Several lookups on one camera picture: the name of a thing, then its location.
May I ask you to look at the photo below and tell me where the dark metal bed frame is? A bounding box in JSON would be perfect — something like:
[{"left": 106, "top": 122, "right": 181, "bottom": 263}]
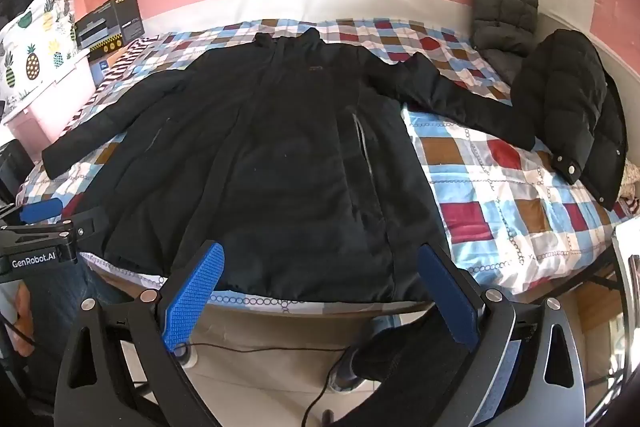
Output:
[{"left": 525, "top": 243, "right": 623, "bottom": 303}]

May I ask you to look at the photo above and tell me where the checked bed sheet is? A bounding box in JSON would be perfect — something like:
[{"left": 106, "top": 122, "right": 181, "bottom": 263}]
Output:
[{"left": 15, "top": 18, "right": 632, "bottom": 313}]

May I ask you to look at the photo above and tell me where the person's leg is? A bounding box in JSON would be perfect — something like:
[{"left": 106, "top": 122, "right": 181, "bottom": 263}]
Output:
[{"left": 329, "top": 313, "right": 477, "bottom": 427}]

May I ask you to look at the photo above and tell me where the black cardboard box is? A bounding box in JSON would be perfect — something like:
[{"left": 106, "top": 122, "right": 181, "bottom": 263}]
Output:
[{"left": 75, "top": 0, "right": 146, "bottom": 54}]

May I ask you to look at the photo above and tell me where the blue flat box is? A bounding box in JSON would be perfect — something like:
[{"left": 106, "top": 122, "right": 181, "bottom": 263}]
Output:
[{"left": 89, "top": 41, "right": 132, "bottom": 86}]

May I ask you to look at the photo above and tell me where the pink storage box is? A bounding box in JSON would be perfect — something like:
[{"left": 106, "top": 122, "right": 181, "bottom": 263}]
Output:
[{"left": 2, "top": 57, "right": 97, "bottom": 146}]

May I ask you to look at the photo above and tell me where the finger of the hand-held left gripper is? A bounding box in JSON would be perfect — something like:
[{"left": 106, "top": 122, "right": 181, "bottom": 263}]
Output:
[
  {"left": 0, "top": 199, "right": 64, "bottom": 228},
  {"left": 60, "top": 210, "right": 109, "bottom": 240}
]

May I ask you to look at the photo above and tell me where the black puffer jacket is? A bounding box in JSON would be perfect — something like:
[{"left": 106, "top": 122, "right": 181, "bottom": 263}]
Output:
[{"left": 511, "top": 29, "right": 629, "bottom": 210}]

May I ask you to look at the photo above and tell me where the blue denim cloth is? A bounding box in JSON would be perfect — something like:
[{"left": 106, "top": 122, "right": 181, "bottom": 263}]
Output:
[{"left": 62, "top": 252, "right": 135, "bottom": 308}]

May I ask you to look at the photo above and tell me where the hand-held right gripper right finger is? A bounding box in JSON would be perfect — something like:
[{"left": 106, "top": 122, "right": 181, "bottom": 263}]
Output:
[{"left": 418, "top": 243, "right": 587, "bottom": 427}]

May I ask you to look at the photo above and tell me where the red white striped cloth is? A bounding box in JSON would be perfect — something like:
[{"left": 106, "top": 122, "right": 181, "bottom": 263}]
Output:
[{"left": 75, "top": 35, "right": 161, "bottom": 128}]

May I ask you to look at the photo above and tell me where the grey quilted cushion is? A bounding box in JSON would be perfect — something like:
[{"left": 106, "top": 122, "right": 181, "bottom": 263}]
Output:
[{"left": 472, "top": 0, "right": 540, "bottom": 58}]

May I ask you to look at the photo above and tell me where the person's left hand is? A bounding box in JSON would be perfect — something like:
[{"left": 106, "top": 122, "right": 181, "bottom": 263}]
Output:
[{"left": 12, "top": 283, "right": 35, "bottom": 337}]

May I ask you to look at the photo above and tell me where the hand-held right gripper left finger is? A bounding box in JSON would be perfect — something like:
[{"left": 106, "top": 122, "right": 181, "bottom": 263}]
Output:
[{"left": 54, "top": 241, "right": 226, "bottom": 427}]

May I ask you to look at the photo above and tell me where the pineapple print cloth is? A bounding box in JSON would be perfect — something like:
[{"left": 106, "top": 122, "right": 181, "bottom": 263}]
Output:
[{"left": 0, "top": 0, "right": 77, "bottom": 108}]

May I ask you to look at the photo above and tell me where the black cable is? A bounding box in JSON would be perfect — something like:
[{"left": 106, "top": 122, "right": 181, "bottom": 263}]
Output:
[{"left": 174, "top": 341, "right": 351, "bottom": 427}]

